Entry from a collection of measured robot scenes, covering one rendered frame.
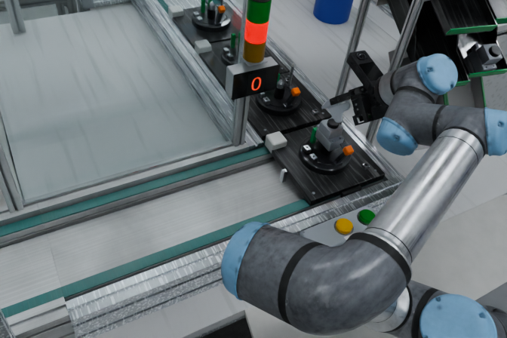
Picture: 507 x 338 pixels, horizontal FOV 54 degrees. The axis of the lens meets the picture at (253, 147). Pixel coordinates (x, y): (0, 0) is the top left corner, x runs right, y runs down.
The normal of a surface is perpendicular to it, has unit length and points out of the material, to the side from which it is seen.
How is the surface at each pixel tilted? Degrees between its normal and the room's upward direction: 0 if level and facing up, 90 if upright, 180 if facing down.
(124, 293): 0
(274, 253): 31
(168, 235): 0
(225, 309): 0
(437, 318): 40
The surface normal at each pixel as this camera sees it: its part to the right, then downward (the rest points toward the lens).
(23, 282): 0.10, -0.72
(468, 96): 0.29, -0.02
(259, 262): -0.59, -0.43
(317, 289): -0.29, -0.31
